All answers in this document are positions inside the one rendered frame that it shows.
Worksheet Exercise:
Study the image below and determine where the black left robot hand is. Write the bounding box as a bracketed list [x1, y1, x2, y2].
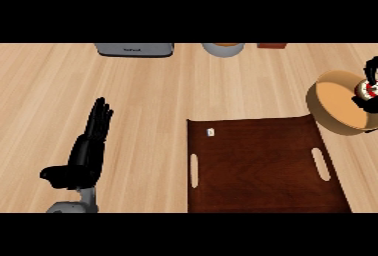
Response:
[39, 96, 115, 191]

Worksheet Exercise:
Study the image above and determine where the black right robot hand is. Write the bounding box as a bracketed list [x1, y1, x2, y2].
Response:
[350, 55, 378, 114]

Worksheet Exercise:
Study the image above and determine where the red and white cupcake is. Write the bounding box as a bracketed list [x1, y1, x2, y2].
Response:
[355, 79, 378, 100]

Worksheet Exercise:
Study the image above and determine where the tan round pot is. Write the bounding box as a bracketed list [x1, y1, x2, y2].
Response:
[304, 69, 378, 137]

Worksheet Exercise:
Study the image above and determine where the dark brown wooden tray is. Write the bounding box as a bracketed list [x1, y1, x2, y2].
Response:
[186, 113, 353, 214]

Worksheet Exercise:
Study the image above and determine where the reddish brown block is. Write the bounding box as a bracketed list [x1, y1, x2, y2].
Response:
[256, 43, 288, 50]

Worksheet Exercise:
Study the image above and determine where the grey appliance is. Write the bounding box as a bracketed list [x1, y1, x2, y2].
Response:
[93, 43, 176, 58]

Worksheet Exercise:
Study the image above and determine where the grey round bowl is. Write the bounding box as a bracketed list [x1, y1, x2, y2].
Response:
[201, 43, 247, 59]

